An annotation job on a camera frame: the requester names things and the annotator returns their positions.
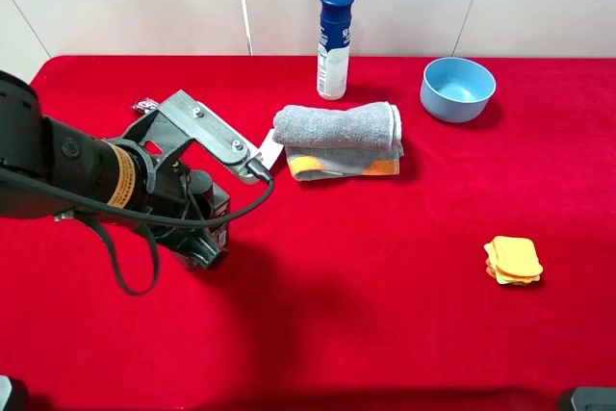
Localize black base corner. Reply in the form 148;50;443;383
557;387;616;411
0;375;29;411

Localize blue white spray bottle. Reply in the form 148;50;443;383
317;0;354;100

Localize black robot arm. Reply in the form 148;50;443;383
1;73;230;269

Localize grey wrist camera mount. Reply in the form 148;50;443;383
114;90;272;184

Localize black base corner left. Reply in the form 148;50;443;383
0;375;29;411

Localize black cable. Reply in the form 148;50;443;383
0;160;276;296

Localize chocolate bar wrapper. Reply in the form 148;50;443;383
132;98;159;116

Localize grey orange folded towel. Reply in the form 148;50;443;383
272;101;404;182

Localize toy sandwich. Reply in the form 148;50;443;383
483;236;544;286

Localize dark grey pump bottle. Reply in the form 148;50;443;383
174;170;230;271

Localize black base corner right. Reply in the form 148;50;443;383
557;387;616;411

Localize red tablecloth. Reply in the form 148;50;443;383
1;57;615;410

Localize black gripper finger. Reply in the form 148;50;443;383
185;228;227;270

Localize light blue bowl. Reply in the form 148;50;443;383
420;57;497;123

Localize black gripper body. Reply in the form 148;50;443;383
106;139;217;220

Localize white paper tag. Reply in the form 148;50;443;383
259;129;284;173

